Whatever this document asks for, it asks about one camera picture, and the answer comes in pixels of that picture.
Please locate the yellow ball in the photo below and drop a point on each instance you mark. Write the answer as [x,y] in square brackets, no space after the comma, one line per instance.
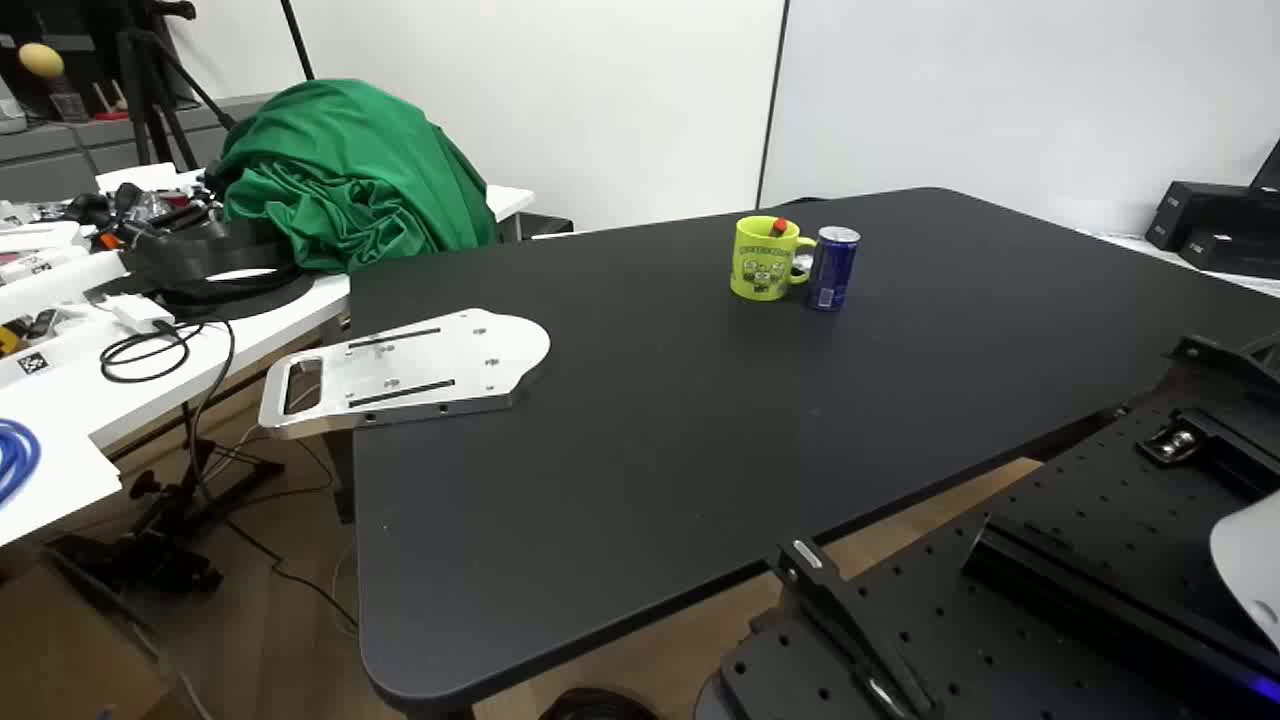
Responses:
[41,61]

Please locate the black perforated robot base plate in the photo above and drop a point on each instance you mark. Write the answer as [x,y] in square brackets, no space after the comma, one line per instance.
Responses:
[1066,575]

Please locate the yellow-green cartoon mug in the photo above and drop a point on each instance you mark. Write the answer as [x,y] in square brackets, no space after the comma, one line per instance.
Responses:
[761,269]

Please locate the red-capped marker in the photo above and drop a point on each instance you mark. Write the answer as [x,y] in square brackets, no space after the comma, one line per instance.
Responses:
[776,224]

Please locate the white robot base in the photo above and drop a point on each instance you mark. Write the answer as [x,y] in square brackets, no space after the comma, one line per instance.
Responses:
[1258,560]

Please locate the white desk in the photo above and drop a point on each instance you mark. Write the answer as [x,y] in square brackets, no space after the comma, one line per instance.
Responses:
[80,403]

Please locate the black desk leg stand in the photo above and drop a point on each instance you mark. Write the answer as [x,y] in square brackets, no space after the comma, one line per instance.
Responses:
[162,520]

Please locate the silver metal mounting plate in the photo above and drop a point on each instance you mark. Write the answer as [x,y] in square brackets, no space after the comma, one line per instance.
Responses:
[415,367]

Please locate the black equipment box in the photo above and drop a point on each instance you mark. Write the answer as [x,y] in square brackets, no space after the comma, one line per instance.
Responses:
[1221,224]

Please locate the blue drink can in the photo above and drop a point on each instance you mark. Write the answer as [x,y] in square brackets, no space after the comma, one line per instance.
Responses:
[834,265]

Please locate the black tripod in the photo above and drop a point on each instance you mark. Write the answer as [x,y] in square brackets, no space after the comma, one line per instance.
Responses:
[151,81]

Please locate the green cloth heap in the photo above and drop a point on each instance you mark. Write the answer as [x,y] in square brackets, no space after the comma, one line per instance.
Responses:
[353,174]

